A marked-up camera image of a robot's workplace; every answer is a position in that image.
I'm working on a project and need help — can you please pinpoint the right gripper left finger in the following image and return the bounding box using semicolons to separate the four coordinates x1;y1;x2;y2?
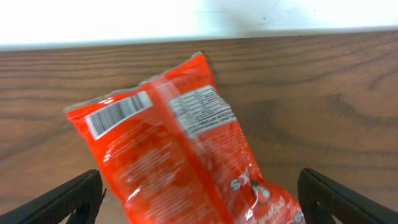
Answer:
1;169;106;224

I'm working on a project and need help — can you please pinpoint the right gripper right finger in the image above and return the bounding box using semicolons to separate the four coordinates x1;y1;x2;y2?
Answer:
297;168;397;224

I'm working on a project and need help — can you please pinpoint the red snack bag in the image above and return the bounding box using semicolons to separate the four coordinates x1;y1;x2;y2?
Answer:
65;52;305;224

